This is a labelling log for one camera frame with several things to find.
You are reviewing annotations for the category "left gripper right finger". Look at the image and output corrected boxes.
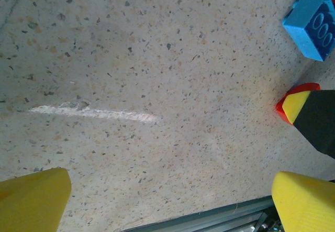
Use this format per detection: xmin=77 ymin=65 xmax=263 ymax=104
xmin=271 ymin=171 xmax=335 ymax=232

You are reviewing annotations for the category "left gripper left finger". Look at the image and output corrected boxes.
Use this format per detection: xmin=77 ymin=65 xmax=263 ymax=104
xmin=0 ymin=168 xmax=73 ymax=232

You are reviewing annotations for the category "red lego brick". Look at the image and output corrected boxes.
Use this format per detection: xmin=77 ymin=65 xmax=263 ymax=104
xmin=275 ymin=82 xmax=321 ymax=127

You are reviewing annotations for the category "blue lego brick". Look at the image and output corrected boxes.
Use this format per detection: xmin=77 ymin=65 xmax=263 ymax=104
xmin=282 ymin=0 xmax=335 ymax=62

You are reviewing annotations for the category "aluminium table edge rail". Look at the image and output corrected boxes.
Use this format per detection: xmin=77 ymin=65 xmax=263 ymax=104
xmin=115 ymin=196 xmax=285 ymax=232

